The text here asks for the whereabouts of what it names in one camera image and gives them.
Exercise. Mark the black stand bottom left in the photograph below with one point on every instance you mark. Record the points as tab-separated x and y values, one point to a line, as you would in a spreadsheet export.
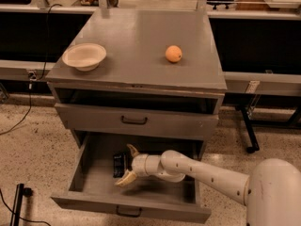
21	191

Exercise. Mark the black drawer handle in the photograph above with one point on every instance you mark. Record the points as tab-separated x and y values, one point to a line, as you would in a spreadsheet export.
129	212
125	120

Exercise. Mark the white paper bowl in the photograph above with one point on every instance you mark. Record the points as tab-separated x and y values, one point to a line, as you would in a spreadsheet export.
84	57

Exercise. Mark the open grey lower drawer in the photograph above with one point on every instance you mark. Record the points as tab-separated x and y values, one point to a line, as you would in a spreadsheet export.
92	186

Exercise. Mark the black table leg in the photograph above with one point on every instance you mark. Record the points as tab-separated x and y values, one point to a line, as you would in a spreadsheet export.
254	143

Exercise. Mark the grey drawer cabinet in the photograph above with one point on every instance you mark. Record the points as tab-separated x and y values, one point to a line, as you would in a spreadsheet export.
135	73

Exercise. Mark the black drawer handle lower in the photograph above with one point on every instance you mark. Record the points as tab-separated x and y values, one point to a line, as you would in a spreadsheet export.
129	212

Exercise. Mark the black drawer handle upper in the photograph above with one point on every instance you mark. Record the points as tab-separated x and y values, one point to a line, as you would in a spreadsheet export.
125	120

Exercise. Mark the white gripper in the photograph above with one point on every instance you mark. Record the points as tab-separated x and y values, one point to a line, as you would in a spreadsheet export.
139	165

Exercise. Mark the orange fruit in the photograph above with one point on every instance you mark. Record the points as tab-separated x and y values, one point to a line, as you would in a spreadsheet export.
173	53

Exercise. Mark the dark blue snack bar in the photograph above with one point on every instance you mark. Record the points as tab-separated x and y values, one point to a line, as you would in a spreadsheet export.
119	164

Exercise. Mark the closed grey drawer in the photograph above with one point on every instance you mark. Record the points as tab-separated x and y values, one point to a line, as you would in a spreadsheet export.
160	123

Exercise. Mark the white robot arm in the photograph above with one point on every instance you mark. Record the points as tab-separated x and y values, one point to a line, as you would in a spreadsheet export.
271	192

